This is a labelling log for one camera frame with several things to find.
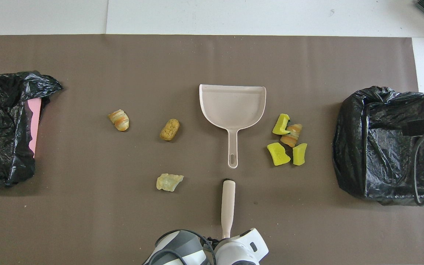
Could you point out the brown paper table mat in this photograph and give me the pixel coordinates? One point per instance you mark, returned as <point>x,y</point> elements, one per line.
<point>197,59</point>

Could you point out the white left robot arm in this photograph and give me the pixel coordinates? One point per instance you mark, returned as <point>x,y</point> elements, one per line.
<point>241,252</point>

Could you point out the black crumpled trash bag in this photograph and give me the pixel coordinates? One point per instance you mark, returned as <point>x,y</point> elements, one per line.
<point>2,110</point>

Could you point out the yellow sponge piece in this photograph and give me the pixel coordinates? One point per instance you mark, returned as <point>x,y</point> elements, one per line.
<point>278,154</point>
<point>280,127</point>
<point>299,154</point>

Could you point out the brown crumbly bread piece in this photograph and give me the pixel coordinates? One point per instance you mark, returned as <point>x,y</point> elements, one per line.
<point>170,129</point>

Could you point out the pink plastic bin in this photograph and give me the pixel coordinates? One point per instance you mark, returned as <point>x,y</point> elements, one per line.
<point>34,125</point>

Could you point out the beige plastic dustpan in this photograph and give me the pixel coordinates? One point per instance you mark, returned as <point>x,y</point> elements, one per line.
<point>232,106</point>

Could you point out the black bag lined bin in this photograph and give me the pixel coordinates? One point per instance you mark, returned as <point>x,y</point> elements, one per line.
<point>381,154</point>

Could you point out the pale green bread piece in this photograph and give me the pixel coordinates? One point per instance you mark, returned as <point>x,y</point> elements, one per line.
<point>168,182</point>

